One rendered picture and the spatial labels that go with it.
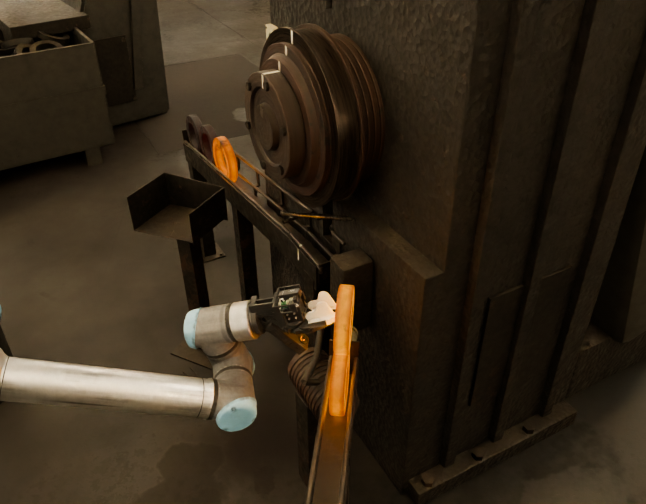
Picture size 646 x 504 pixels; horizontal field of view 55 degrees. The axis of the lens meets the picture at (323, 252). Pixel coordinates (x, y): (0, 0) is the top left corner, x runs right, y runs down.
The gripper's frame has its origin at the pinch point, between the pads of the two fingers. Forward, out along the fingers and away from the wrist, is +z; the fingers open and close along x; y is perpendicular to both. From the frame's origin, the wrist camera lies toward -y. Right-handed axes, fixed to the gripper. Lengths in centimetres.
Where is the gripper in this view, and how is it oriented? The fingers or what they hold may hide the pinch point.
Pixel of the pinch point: (343, 312)
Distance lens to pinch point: 135.7
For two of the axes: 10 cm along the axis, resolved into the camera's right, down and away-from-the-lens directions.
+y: -2.8, -8.1, -5.2
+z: 9.5, -1.7, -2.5
